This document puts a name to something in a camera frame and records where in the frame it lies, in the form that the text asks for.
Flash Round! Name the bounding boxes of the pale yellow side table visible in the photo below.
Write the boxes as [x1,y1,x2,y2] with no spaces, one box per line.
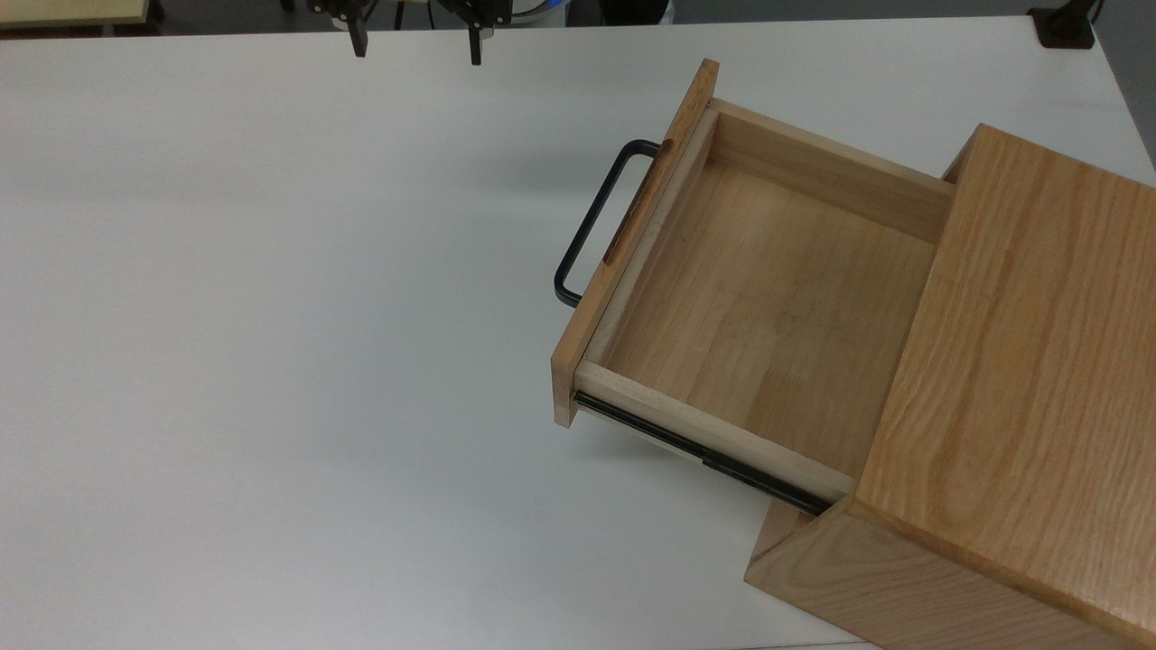
[0,0,151,29]

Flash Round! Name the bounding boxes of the oak wooden cabinet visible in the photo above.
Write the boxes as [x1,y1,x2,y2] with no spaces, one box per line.
[745,124,1156,650]

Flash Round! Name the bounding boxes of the light wooden drawer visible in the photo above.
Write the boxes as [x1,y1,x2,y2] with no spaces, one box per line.
[551,59,956,517]

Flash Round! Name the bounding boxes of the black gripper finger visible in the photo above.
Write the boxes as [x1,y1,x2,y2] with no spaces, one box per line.
[435,0,512,67]
[309,0,381,59]

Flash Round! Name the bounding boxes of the black metal drawer handle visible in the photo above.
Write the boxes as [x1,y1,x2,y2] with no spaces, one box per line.
[554,139,663,308]

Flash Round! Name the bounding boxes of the black drawer slide rail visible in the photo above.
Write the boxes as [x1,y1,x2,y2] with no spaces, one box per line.
[574,391,834,517]

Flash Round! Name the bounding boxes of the black table clamp mount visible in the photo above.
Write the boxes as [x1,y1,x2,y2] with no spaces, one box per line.
[1028,0,1105,49]

